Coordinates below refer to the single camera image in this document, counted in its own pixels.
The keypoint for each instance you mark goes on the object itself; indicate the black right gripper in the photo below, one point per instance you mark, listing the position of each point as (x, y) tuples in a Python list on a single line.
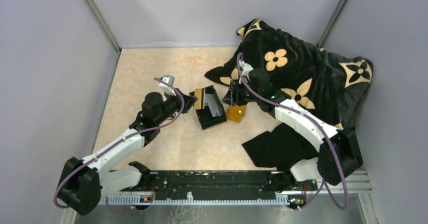
[(232, 97)]

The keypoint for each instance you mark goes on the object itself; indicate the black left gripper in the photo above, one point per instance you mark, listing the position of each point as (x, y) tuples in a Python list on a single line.
[(189, 101)]

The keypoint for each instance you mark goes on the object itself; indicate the gold credit card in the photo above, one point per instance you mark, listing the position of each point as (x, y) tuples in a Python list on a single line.
[(200, 99)]

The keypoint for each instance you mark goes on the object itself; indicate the black plastic box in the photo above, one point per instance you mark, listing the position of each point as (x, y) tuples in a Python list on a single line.
[(204, 116)]

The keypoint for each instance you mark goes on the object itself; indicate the white card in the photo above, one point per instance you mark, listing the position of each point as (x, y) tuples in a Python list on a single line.
[(213, 106)]

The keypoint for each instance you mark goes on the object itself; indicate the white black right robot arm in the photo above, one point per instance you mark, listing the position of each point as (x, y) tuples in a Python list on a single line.
[(338, 152)]

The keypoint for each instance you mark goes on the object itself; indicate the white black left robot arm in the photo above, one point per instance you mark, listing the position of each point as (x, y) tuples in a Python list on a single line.
[(110, 155)]

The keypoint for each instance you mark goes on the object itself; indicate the black cloth piece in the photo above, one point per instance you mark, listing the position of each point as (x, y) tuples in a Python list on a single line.
[(280, 148)]

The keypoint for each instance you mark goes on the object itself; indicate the black floral blanket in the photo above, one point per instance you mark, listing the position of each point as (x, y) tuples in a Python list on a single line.
[(331, 86)]

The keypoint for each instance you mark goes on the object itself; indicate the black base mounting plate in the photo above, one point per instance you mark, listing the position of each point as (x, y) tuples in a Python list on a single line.
[(220, 185)]

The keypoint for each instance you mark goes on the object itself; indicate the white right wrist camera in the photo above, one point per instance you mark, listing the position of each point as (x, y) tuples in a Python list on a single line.
[(243, 71)]

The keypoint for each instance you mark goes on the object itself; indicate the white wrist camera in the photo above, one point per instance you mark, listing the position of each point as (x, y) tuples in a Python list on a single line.
[(166, 84), (243, 71)]

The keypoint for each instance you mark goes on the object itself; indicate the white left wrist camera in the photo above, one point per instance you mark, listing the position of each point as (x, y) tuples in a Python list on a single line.
[(166, 84)]

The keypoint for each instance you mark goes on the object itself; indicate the aluminium front rail frame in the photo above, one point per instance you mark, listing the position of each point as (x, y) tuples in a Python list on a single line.
[(355, 183)]

